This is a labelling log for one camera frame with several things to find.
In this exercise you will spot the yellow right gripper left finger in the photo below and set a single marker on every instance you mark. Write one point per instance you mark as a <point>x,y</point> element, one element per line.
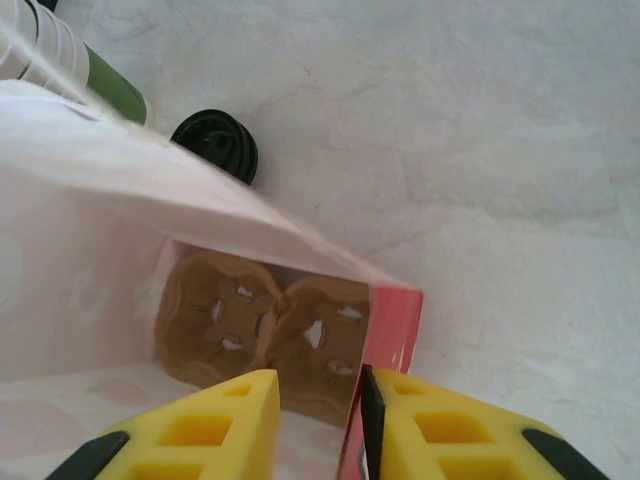
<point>200,440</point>

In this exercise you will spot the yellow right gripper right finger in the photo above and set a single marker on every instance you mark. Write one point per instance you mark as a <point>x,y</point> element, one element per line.
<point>450,440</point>

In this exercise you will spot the brown cardboard cup carrier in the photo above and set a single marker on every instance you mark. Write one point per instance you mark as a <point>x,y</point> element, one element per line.
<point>220,320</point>

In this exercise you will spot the white red paper gift bag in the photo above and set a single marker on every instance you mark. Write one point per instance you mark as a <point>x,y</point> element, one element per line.
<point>100,225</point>

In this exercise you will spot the black plastic cup lid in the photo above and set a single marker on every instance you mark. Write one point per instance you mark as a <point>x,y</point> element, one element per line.
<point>215,145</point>

